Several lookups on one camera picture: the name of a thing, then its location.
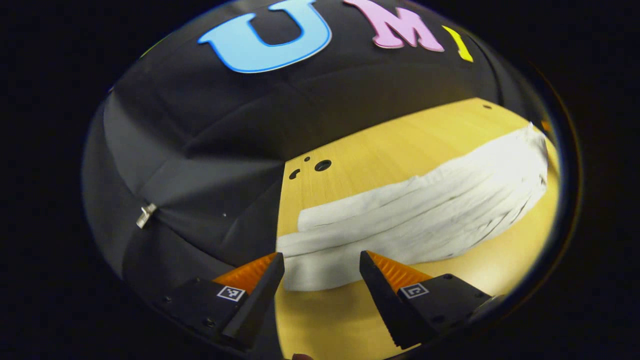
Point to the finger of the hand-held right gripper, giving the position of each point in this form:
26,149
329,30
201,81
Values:
546,126

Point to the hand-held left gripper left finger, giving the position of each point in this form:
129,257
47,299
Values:
255,305

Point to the silver metal clip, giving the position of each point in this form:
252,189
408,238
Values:
146,215

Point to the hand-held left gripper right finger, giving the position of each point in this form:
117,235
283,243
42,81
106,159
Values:
385,305

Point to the white jeans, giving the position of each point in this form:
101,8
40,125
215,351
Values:
425,215

